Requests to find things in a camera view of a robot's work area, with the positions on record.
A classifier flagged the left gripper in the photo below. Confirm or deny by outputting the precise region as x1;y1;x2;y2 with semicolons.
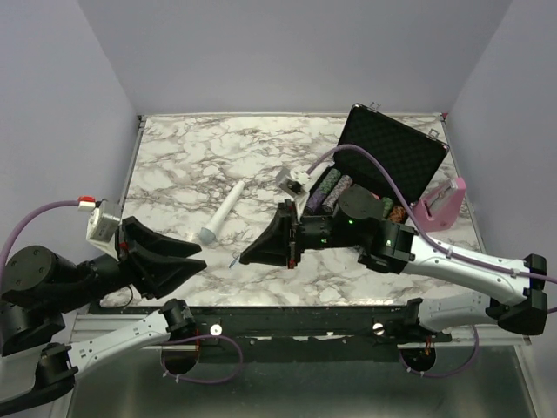
54;214;210;312

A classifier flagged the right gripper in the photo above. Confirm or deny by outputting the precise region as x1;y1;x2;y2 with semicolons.
240;200;362;271

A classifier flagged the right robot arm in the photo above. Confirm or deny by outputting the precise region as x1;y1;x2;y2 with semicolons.
238;186;549;341

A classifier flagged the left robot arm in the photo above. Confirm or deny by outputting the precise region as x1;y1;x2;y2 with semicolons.
1;217;206;415

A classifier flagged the white cylindrical tube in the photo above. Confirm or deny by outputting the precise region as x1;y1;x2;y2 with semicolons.
198;180;245;245

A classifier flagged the black poker chip case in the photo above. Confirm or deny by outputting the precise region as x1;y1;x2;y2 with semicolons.
304;102;449;227

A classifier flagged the pink card holder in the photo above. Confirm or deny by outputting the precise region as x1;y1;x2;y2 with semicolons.
413;177;466;233

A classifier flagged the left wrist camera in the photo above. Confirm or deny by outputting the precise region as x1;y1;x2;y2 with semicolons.
86;200;122;260

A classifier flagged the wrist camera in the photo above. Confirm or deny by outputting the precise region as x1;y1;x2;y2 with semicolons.
275;166;311;215
86;200;122;260

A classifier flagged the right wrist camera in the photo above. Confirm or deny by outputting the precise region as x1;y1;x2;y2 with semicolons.
275;166;311;215

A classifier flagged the aluminium frame rail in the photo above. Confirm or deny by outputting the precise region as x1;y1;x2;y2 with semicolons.
70;314;145;343

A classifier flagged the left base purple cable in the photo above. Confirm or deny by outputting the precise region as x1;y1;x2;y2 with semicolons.
161;333;244;385

